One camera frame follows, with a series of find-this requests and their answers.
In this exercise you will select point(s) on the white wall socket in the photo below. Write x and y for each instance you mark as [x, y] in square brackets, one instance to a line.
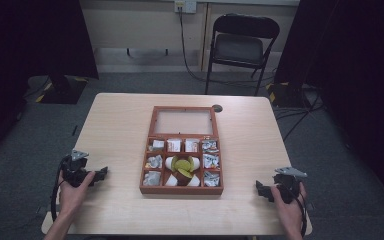
[185, 6]

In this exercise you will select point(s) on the blue printed foil packet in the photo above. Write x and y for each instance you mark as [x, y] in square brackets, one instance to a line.
[209, 146]
[211, 179]
[211, 161]

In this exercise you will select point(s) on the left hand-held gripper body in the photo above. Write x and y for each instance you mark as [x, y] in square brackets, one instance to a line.
[75, 173]

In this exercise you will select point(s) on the dark curtain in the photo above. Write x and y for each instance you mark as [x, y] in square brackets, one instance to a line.
[30, 40]
[353, 50]

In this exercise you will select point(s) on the black stand base striped tape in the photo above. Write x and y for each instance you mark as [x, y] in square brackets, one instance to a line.
[285, 95]
[61, 90]

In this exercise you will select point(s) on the person's right hand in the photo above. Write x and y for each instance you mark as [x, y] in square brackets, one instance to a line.
[291, 213]

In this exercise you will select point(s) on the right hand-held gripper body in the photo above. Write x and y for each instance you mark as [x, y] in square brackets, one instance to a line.
[288, 188]

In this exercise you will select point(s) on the person's left hand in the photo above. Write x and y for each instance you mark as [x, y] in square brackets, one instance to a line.
[71, 198]

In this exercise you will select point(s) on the wooden wall strip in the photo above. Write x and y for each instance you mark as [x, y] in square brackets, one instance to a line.
[205, 36]

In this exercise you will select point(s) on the grey foil packet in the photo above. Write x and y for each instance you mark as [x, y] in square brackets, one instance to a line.
[157, 145]
[152, 178]
[154, 162]

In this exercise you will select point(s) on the black folding chair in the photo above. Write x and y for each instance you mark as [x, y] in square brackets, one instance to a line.
[238, 48]

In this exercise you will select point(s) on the brown wooden compartment box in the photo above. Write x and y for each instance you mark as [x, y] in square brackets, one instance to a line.
[180, 190]

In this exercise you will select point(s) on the white orange packet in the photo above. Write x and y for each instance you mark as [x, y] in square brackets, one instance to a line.
[191, 145]
[173, 145]

